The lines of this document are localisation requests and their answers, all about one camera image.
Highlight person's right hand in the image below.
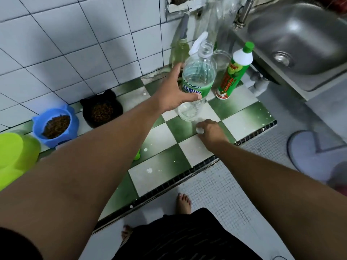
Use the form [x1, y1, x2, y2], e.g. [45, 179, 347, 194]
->
[196, 119, 230, 154]

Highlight person's right foot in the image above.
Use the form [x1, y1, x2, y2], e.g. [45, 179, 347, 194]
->
[176, 193, 193, 215]

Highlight person's left foot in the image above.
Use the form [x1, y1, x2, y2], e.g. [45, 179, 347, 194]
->
[121, 225, 134, 240]

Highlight person's right forearm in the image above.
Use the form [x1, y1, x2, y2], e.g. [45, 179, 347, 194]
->
[211, 140, 347, 260]

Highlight clear glass jar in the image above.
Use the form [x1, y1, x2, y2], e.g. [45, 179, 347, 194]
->
[213, 50, 232, 71]

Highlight metal faucet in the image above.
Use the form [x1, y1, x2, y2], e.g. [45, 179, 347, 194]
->
[233, 0, 256, 29]

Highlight person's foot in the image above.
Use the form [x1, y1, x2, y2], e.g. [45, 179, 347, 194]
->
[121, 225, 134, 240]
[176, 193, 193, 215]

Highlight stainless steel sink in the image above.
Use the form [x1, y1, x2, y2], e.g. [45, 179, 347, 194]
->
[233, 0, 347, 102]

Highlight person's left hand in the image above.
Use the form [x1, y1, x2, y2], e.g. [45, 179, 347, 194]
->
[151, 62, 203, 114]

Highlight metal wall rack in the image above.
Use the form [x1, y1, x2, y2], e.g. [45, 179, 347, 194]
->
[165, 0, 207, 14]

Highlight white bottle with green cap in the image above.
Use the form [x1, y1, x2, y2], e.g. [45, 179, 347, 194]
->
[215, 41, 255, 100]

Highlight white trigger spray bottle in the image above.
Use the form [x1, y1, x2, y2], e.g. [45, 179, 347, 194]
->
[188, 31, 209, 56]

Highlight black cat bowl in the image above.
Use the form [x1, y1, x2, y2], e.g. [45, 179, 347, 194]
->
[79, 88, 124, 129]

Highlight blue cat bowl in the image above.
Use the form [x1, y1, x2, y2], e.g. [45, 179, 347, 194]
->
[32, 104, 80, 149]

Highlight white drain pipe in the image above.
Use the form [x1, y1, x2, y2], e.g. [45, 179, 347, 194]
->
[243, 71, 270, 98]

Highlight yellow-green liquid bottle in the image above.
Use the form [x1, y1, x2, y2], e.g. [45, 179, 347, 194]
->
[171, 13, 191, 69]

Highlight person's left forearm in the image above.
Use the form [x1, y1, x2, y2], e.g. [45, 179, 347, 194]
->
[0, 96, 166, 260]

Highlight yellow-green double pet bowl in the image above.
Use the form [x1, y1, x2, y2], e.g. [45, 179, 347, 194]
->
[0, 131, 42, 191]

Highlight tall clear bottle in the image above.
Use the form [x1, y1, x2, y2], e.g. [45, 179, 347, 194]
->
[202, 0, 240, 52]

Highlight black shirt sleeve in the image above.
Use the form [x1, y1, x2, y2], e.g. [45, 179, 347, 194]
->
[0, 227, 44, 260]

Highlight clear plastic water bottle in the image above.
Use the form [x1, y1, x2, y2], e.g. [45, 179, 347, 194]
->
[178, 41, 218, 122]

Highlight black shorts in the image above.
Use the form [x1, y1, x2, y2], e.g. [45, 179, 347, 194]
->
[112, 208, 264, 260]

